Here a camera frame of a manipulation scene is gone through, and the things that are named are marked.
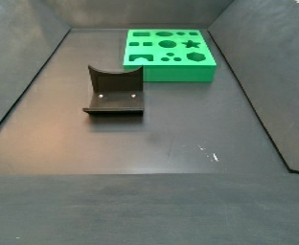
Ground black curved holder stand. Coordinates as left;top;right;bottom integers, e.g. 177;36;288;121
83;66;145;115

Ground green shape-sorter block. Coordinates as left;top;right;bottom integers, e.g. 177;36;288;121
123;29;217;82

